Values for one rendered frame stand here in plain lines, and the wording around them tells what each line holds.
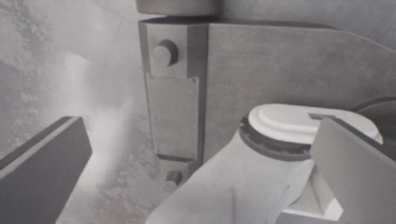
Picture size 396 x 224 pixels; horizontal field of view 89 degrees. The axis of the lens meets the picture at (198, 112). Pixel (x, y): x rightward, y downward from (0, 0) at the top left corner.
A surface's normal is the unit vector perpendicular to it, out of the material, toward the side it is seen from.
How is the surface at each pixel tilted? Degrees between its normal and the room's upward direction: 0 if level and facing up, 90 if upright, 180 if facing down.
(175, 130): 0
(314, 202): 90
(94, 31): 0
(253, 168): 90
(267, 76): 0
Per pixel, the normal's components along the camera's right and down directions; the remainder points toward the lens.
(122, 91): -0.18, 0.48
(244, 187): 0.02, -0.87
